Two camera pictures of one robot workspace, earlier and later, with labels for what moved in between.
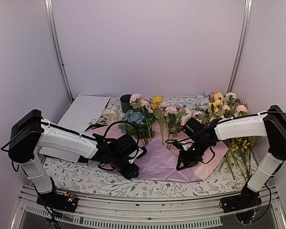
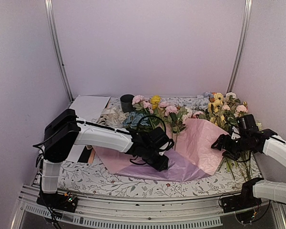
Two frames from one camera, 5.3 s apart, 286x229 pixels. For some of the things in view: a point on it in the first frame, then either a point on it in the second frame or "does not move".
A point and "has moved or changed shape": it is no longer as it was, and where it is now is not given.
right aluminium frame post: [241, 46] does not move
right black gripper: [187, 161] -> [230, 155]
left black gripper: [129, 174] -> [160, 166]
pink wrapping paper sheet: [197, 164] has moved or changed shape
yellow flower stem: [156, 104] has moved or changed shape
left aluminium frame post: [49, 10] does not move
